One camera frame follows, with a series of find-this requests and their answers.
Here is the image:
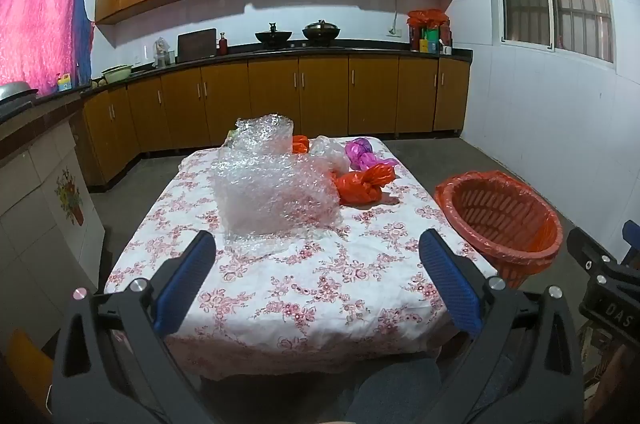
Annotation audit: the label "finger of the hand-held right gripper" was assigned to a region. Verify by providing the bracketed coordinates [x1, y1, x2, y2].
[621, 219, 640, 265]
[567, 227, 624, 291]

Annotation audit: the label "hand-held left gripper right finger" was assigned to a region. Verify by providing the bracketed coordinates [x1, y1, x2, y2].
[418, 228, 587, 424]

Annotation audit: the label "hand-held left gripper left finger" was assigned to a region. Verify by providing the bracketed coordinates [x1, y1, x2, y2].
[47, 229, 218, 424]

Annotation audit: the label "orange plastic basket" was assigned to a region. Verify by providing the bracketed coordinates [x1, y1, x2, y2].
[434, 170, 564, 289]

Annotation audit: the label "clear bubble wrap sheet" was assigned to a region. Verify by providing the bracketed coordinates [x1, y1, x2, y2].
[212, 113, 351, 251]

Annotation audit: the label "pink plastic bag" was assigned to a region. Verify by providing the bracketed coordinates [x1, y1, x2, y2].
[344, 137, 400, 173]

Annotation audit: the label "clear plastic bag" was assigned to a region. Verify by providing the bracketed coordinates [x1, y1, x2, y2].
[310, 135, 352, 175]

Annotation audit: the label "floral tablecloth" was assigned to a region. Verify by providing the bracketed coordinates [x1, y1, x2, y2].
[102, 135, 501, 380]

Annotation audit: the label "person's leg in jeans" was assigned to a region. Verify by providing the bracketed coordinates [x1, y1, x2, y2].
[344, 356, 444, 424]

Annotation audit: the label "flower decal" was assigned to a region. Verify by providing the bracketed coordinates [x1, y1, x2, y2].
[53, 168, 86, 227]

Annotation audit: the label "yellow stool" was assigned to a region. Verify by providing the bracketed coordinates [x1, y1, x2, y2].
[9, 328, 55, 399]

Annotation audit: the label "tiled side counter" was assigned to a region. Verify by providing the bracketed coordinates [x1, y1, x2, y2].
[0, 95, 110, 305]

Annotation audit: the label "wooden lower kitchen cabinets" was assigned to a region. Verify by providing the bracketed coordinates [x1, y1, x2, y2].
[81, 54, 472, 193]

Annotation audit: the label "green basin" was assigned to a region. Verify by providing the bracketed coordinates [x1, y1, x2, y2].
[101, 64, 134, 85]

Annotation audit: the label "dark cutting board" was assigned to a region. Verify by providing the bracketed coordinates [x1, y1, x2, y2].
[176, 29, 218, 64]

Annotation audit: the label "black kitchen countertop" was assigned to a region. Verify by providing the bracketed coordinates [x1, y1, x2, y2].
[80, 45, 474, 93]

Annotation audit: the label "metal basin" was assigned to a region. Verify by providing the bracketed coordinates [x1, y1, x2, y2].
[0, 80, 40, 105]

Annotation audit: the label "black wok with lid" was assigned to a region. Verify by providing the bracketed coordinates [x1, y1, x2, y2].
[301, 19, 342, 42]

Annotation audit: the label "pink and blue cloth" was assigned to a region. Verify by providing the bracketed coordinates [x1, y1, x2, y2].
[0, 0, 94, 97]

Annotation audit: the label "black wok with handle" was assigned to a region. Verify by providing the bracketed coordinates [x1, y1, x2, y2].
[254, 22, 294, 50]

